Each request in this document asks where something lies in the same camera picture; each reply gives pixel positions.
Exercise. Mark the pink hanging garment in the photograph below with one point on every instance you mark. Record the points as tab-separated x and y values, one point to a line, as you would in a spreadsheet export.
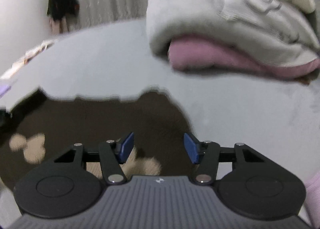
58	25

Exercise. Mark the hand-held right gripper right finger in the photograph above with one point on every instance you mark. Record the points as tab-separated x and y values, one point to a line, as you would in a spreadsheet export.
191	149

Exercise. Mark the dark hanging jacket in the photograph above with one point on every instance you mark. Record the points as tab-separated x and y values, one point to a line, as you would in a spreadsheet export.
62	1

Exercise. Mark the grey bed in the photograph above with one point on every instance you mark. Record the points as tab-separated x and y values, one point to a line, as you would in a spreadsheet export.
237	109

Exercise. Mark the grey duvet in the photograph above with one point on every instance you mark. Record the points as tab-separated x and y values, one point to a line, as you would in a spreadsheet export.
187	19

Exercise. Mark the stack of white folded clothes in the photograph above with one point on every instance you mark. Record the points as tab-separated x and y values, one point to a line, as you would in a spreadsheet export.
27	56

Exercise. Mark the pink pillow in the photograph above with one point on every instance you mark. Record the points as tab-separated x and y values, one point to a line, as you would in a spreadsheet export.
200	54

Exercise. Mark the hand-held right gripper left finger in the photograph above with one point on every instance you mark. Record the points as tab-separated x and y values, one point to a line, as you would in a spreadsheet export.
126	149

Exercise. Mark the brown sweater with beige patches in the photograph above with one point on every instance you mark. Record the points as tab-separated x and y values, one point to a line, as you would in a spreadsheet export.
100	119

